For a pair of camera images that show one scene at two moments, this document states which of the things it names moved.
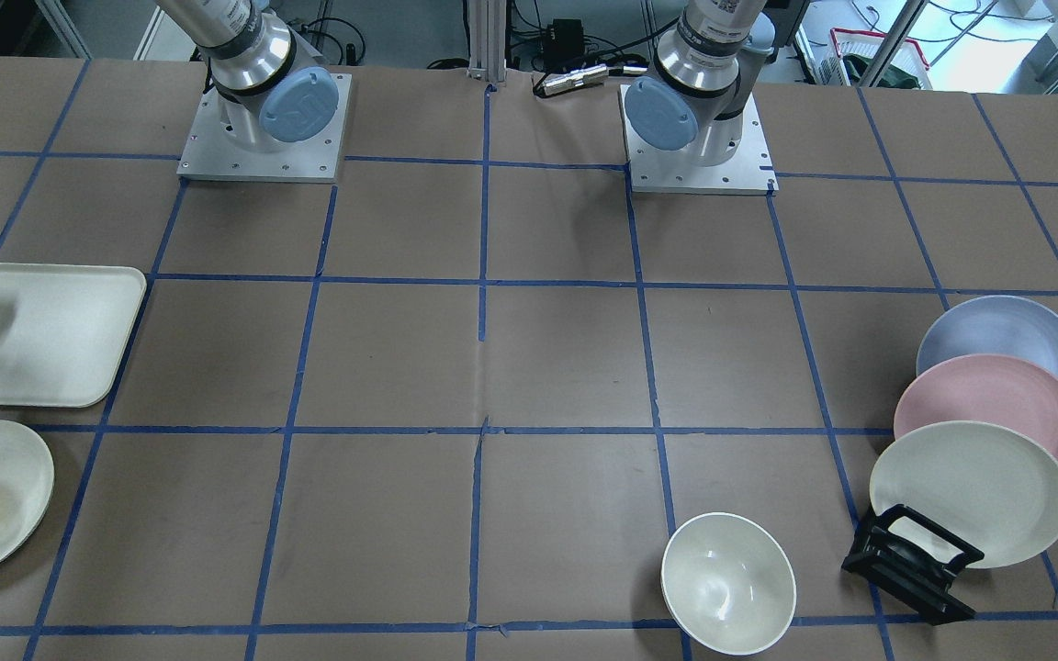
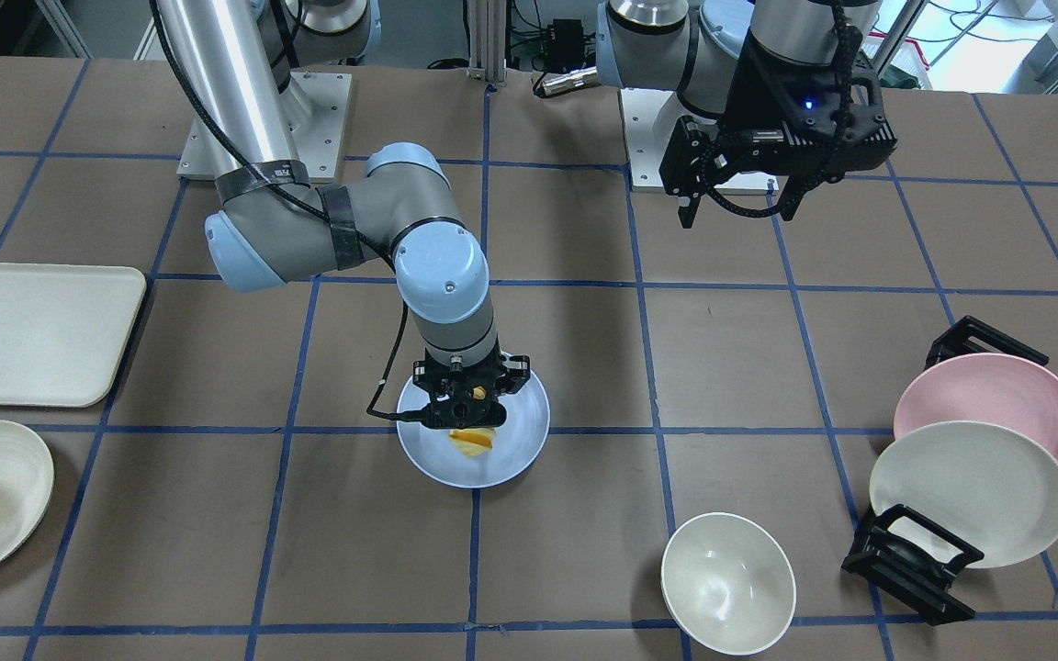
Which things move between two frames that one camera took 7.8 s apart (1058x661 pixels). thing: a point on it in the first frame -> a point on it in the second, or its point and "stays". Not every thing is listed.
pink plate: (990, 388) stays
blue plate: (1004, 326) -> (517, 447)
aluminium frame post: (487, 20) stays
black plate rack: (917, 577) stays
